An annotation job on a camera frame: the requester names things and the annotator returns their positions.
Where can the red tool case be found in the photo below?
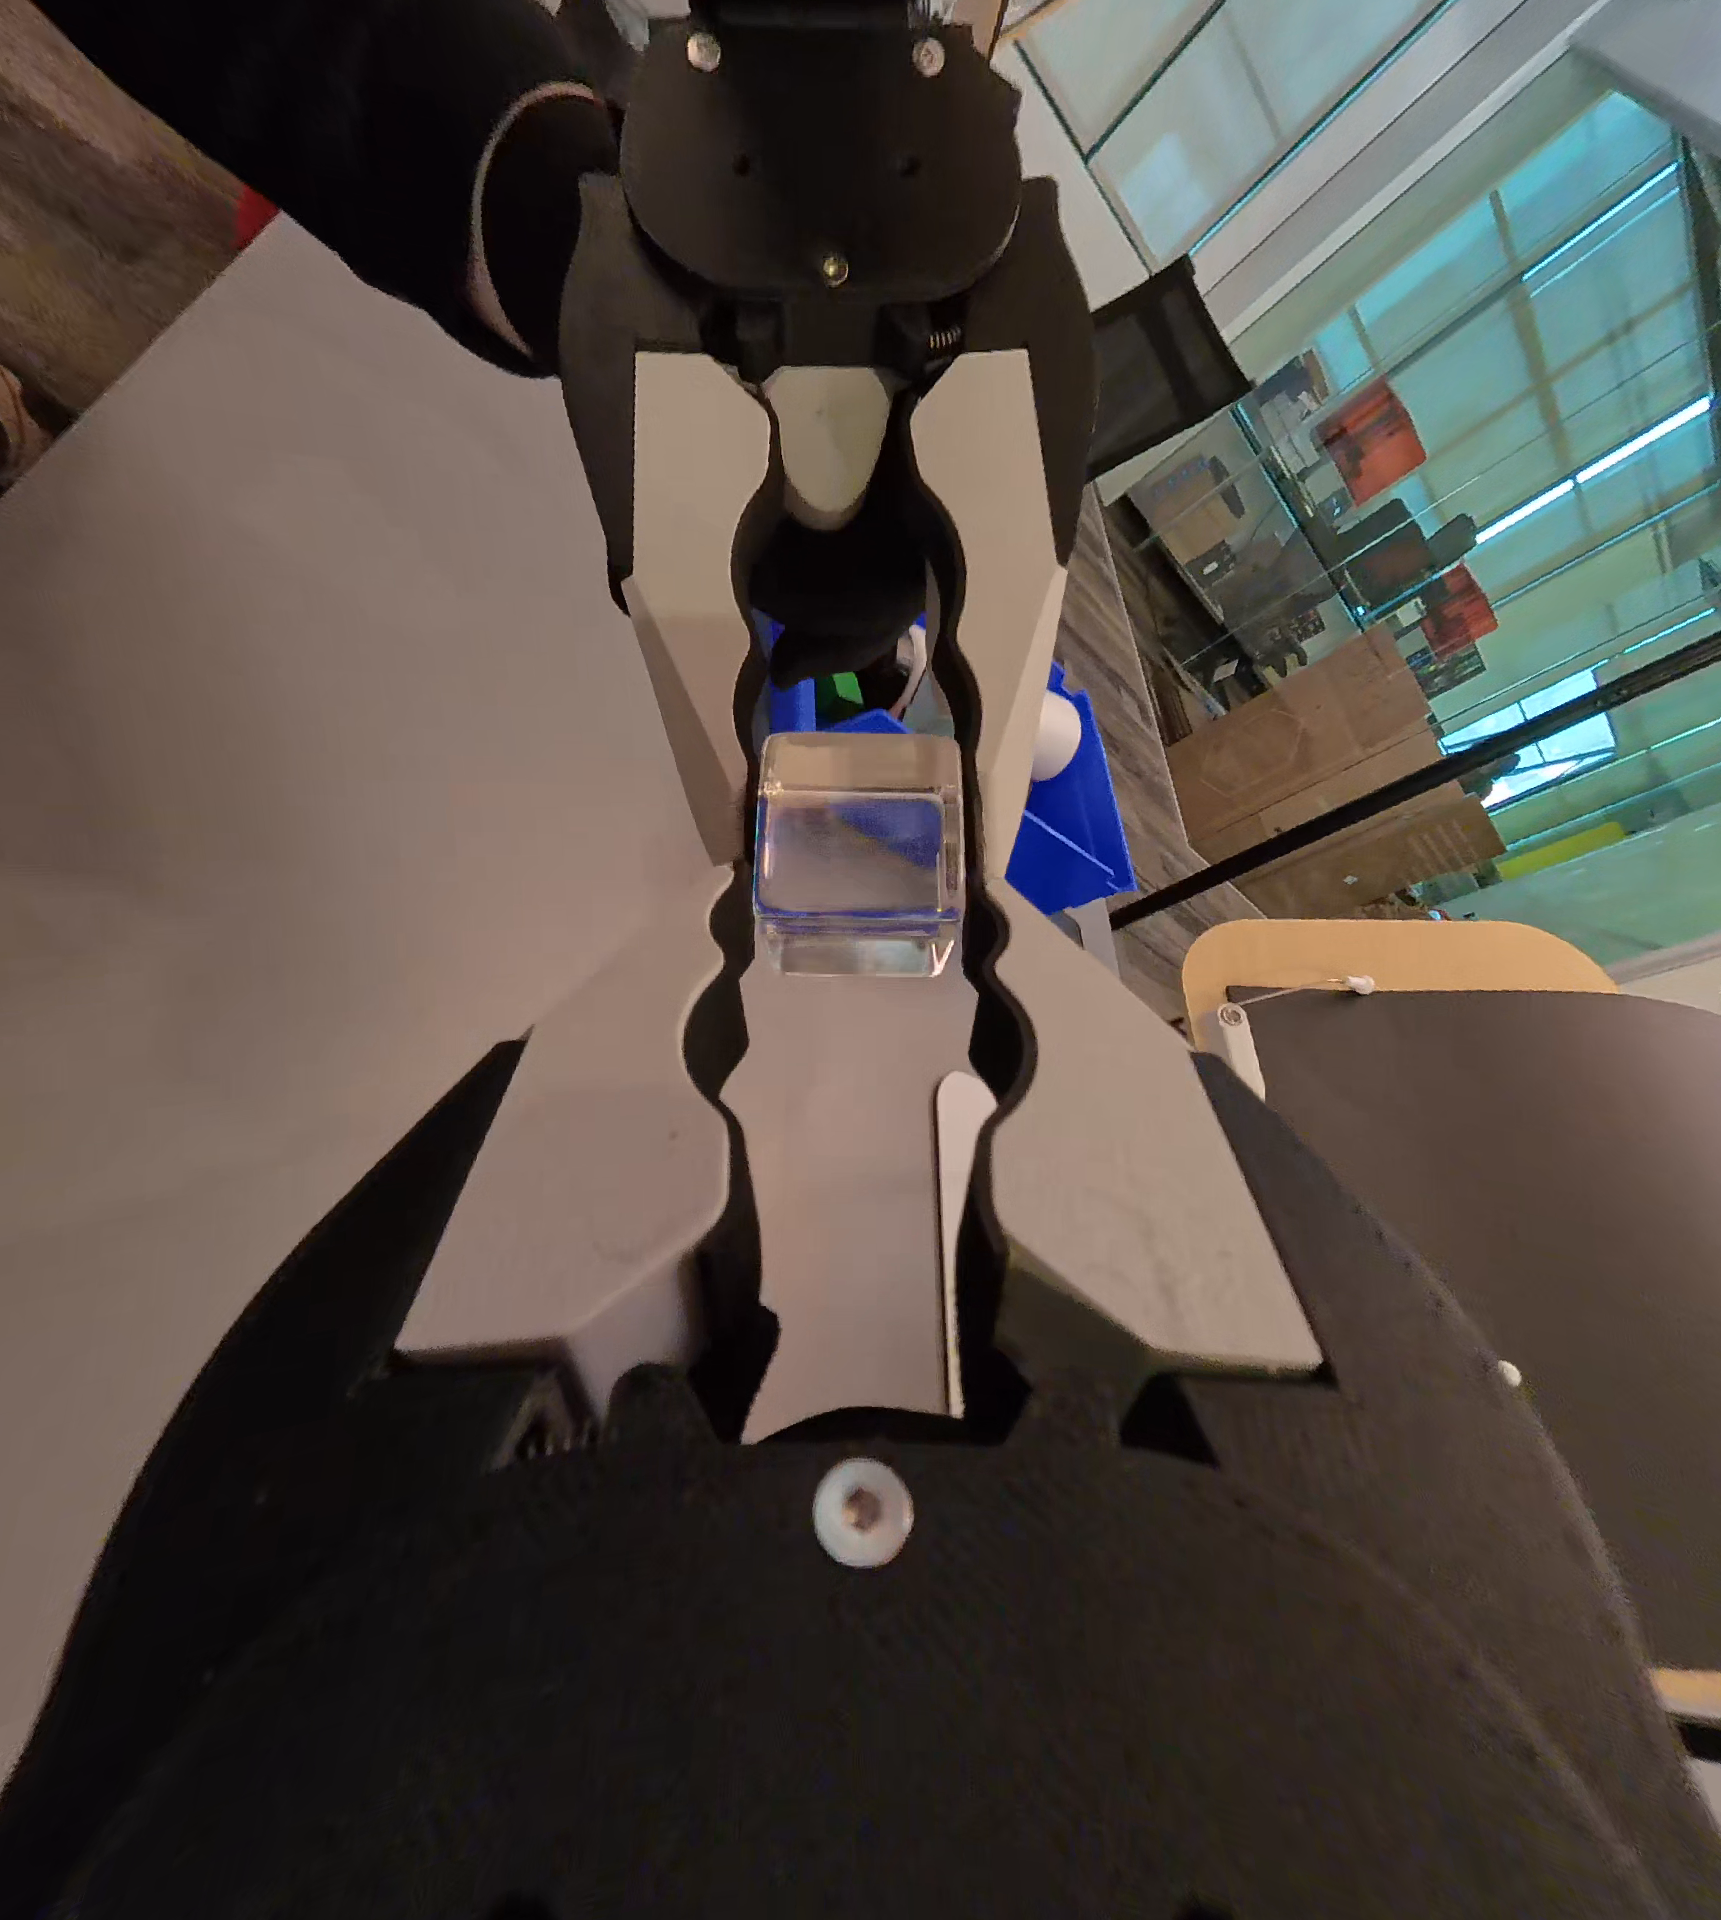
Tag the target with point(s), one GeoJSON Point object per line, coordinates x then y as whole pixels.
{"type": "Point", "coordinates": [1460, 608]}
{"type": "Point", "coordinates": [1370, 443]}

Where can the person's left hand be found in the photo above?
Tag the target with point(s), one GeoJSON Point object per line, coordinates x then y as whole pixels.
{"type": "Point", "coordinates": [846, 600]}

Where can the black office chair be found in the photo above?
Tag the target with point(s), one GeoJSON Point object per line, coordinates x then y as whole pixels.
{"type": "Point", "coordinates": [1161, 360]}

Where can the white roll in bin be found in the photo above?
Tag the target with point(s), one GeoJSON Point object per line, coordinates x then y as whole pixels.
{"type": "Point", "coordinates": [1059, 734]}

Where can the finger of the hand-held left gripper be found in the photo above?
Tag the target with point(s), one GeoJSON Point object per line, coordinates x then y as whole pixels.
{"type": "Point", "coordinates": [681, 525]}
{"type": "Point", "coordinates": [1012, 525]}

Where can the blue plastic bin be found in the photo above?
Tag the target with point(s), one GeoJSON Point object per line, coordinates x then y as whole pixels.
{"type": "Point", "coordinates": [1078, 841]}

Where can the white panel bracket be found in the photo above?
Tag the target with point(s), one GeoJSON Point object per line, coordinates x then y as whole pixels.
{"type": "Point", "coordinates": [1240, 1050]}

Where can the person's left forearm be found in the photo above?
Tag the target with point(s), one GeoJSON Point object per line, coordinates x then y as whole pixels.
{"type": "Point", "coordinates": [351, 150]}

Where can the clear glass cube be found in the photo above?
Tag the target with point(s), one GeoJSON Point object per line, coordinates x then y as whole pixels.
{"type": "Point", "coordinates": [861, 854]}

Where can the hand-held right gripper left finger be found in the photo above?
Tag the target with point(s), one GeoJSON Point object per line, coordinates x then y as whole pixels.
{"type": "Point", "coordinates": [561, 1201]}

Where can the cardboard box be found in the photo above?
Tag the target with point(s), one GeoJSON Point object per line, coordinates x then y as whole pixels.
{"type": "Point", "coordinates": [1325, 765]}

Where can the black round-base floor stand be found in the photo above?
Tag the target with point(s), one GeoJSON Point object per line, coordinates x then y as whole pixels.
{"type": "Point", "coordinates": [1549, 720]}

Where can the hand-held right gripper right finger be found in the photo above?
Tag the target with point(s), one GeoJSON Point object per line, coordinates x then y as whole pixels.
{"type": "Point", "coordinates": [1161, 1215]}

